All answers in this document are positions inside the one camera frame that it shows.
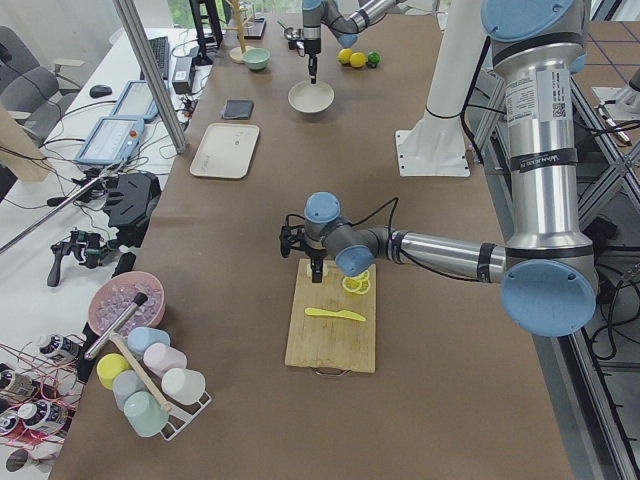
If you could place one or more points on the yellow plastic knife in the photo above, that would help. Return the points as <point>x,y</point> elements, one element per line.
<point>342,314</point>

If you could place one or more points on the white cup rack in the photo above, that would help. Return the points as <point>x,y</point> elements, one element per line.
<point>181,416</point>

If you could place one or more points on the yellow cup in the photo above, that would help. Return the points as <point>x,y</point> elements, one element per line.
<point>109,367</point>

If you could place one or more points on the white cup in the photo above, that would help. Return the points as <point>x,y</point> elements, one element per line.
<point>184,385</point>

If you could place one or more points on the wooden cutting board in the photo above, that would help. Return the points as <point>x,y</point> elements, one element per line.
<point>331,344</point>

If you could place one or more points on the aluminium frame post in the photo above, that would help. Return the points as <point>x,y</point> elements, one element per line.
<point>134,29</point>

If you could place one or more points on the far teach pendant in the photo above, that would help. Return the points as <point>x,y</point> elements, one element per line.
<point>136,100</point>

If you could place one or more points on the upper yellow lemon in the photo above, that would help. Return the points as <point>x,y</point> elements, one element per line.
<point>344,56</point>

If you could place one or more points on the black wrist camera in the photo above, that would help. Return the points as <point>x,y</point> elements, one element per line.
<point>291,235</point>

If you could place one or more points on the pink bowl of ice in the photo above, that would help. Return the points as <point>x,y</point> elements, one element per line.
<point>113,297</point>

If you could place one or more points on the lemon slices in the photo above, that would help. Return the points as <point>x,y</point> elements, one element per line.
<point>360,284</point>

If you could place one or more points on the teach pendant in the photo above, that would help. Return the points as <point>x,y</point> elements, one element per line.
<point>112,140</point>
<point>136,100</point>

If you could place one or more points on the black keyboard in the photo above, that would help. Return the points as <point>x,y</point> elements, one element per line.
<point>160,48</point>

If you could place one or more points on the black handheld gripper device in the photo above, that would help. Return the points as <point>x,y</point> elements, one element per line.
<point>88,248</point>

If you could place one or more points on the black computer mouse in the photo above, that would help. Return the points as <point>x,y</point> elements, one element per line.
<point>99,91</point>

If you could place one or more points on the pink cup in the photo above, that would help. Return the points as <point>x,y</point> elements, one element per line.
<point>159,358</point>

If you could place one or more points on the cream rabbit tray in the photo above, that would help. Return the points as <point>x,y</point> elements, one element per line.
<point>225,151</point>

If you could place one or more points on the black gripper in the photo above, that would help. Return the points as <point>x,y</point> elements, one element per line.
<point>311,46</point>
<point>315,254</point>

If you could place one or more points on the mint green bowl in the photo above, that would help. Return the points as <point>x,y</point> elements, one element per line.
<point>256,59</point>

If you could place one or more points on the cream round plate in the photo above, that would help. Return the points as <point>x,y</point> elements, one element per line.
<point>311,98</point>

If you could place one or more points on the green lime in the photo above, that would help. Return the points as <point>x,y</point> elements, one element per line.
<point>373,59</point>

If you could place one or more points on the grey office chair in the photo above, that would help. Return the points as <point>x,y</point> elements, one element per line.
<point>34,95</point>

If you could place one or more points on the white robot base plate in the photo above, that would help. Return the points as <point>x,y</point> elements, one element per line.
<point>431,153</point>

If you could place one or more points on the grey cup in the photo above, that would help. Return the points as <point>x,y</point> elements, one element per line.
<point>125,385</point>

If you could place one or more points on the near teach pendant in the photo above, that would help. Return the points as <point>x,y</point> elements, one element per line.
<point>112,140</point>

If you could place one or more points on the yellow lemon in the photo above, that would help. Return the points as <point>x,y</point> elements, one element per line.
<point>358,60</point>
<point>344,56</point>

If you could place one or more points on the metal ice scoop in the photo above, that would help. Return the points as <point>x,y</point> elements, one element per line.
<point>92,351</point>

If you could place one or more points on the wooden mug tree stand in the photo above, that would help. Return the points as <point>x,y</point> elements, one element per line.
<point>237,54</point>

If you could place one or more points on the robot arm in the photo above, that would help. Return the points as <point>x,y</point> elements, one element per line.
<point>316,13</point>
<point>546,269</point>

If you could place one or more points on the lower yellow lemon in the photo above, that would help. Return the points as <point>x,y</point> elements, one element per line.
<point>358,60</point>

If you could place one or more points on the blue cup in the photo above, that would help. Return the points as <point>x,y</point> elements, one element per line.
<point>140,338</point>

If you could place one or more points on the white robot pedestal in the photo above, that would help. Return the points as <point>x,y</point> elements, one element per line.
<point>460,49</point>

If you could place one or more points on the grey folded cloth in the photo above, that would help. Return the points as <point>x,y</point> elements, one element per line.
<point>237,109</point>

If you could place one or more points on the mint cup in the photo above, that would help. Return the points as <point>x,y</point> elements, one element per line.
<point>144,414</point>

